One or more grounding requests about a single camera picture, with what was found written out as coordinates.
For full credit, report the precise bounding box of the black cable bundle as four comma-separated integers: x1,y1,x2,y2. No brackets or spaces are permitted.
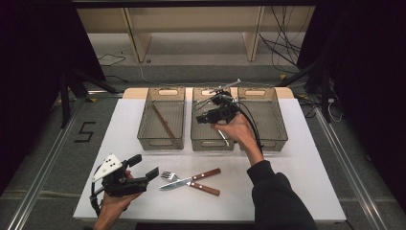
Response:
259,6,303,75

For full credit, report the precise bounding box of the person's right hand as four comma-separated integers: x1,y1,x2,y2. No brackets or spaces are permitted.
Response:
211,113,266,168

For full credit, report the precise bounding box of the grey transparent plastic bin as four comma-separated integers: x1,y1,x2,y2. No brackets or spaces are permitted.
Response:
237,86,289,152
137,86,187,151
190,86,237,152

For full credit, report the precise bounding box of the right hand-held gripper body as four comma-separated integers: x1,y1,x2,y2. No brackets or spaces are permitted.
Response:
204,79,242,126

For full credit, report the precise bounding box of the light wooden desk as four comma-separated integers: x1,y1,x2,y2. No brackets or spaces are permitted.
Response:
76,6,315,63

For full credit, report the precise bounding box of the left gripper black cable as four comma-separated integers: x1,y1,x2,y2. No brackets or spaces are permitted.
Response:
89,165,105,218

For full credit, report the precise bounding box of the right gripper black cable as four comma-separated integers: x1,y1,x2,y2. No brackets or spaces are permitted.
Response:
234,101,264,156

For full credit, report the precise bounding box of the black metal stand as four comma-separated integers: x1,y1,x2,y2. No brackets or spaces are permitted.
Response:
277,59,333,125
57,67,120,129

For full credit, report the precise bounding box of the person's left hand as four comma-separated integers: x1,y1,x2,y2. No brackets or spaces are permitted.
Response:
99,170,142,221

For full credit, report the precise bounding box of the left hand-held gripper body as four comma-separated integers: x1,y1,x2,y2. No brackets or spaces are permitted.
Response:
91,153,150,197

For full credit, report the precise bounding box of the fork with wooden handle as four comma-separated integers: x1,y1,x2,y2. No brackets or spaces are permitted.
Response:
161,171,221,196

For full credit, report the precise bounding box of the knife with wooden handle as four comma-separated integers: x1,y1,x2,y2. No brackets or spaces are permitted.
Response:
158,168,222,191

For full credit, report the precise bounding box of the black floor cable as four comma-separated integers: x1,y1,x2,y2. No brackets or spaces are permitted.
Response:
97,52,127,67

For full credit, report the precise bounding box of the white table sheet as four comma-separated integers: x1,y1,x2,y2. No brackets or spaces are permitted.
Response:
72,97,348,223

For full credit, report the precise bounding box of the black curtain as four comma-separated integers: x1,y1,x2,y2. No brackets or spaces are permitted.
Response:
296,0,406,213
0,0,107,196

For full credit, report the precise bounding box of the metal spoon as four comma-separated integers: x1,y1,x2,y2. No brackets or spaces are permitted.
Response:
217,128,231,148

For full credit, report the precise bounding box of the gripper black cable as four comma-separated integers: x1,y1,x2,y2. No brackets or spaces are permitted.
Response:
234,101,264,156
89,165,105,218

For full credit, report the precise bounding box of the metal floor rail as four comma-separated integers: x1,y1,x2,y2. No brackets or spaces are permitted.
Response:
314,106,389,230
6,95,88,230

